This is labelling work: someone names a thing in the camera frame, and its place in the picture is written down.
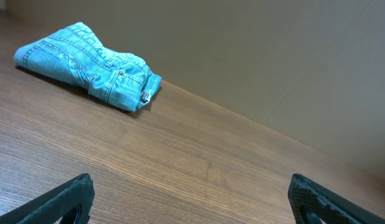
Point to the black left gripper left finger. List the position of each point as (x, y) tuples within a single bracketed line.
[(68, 203)]

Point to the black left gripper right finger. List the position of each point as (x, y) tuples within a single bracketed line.
[(313, 203)]

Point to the folded light blue jeans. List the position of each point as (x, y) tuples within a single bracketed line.
[(76, 56)]

